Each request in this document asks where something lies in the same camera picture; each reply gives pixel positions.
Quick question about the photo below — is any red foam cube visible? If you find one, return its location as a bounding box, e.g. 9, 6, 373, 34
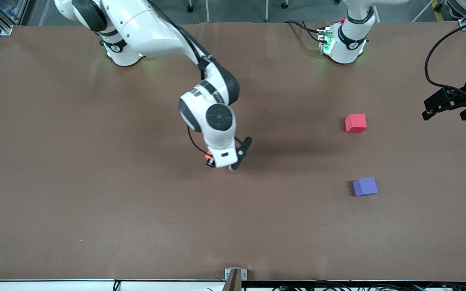
344, 113, 368, 134

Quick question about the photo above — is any purple foam cube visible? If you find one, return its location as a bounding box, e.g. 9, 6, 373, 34
352, 177, 379, 198

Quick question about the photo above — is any brown table cover sheet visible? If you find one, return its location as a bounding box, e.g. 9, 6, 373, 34
0, 21, 466, 282

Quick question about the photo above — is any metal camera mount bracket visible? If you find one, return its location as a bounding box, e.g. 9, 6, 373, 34
221, 268, 248, 291

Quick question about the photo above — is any black left arm base cable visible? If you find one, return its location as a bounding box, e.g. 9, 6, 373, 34
284, 20, 323, 43

